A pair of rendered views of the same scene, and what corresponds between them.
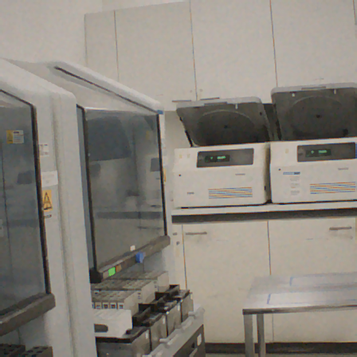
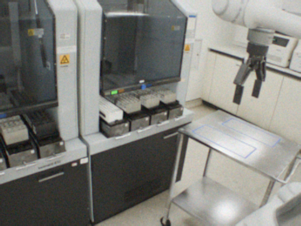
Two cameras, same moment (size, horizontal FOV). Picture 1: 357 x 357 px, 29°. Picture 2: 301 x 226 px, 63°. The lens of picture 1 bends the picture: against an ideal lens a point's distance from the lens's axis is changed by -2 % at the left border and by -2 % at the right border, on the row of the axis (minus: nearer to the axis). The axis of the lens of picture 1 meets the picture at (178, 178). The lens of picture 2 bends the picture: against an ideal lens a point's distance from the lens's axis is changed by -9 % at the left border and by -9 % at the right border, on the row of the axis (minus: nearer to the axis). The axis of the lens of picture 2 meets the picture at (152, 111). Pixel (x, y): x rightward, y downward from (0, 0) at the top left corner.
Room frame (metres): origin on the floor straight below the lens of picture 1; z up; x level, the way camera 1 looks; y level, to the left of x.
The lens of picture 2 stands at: (0.72, -0.71, 1.52)
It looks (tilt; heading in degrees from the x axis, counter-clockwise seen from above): 25 degrees down; 31
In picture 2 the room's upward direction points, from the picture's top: 6 degrees clockwise
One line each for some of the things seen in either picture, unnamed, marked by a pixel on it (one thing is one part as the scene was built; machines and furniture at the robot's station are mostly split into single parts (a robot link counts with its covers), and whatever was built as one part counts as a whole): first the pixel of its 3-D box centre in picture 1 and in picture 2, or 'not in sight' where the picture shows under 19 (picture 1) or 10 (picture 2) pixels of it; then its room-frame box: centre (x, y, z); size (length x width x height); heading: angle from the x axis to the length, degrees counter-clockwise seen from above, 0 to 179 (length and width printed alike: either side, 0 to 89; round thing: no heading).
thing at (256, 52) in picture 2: not in sight; (256, 56); (1.66, -0.53, 1.36); 0.08 x 0.07 x 0.09; 164
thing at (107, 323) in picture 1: (74, 324); (102, 107); (1.80, 0.31, 0.83); 0.30 x 0.10 x 0.06; 74
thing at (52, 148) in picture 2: not in sight; (33, 122); (1.45, 0.55, 0.78); 0.73 x 0.14 x 0.09; 74
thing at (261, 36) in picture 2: not in sight; (260, 35); (1.66, -0.53, 1.43); 0.09 x 0.09 x 0.06
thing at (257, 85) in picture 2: not in sight; (256, 88); (1.73, -0.55, 1.22); 0.03 x 0.01 x 0.07; 74
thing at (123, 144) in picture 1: (52, 158); (125, 30); (2.06, 0.37, 1.28); 0.61 x 0.51 x 0.63; 164
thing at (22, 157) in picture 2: not in sight; (7, 128); (1.31, 0.59, 0.78); 0.73 x 0.14 x 0.09; 74
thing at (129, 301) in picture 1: (128, 305); (132, 106); (1.92, 0.17, 0.85); 0.12 x 0.02 x 0.06; 164
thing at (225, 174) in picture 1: (226, 151); (280, 36); (4.33, -0.31, 1.22); 0.62 x 0.56 x 0.64; 162
